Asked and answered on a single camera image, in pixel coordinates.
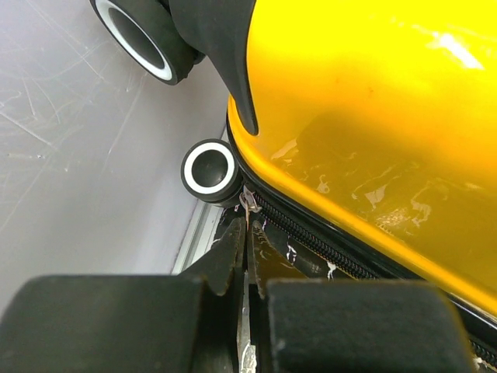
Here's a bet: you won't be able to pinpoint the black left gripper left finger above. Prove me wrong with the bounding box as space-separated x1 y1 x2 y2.
1 218 246 372

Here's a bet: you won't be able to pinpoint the yellow Pikachu suitcase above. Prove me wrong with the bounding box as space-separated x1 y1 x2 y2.
92 1 496 368

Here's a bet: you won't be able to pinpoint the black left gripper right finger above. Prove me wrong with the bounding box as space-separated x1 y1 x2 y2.
247 221 475 372

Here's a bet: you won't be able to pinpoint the silver zipper pull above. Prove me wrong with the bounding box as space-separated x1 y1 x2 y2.
239 186 262 231

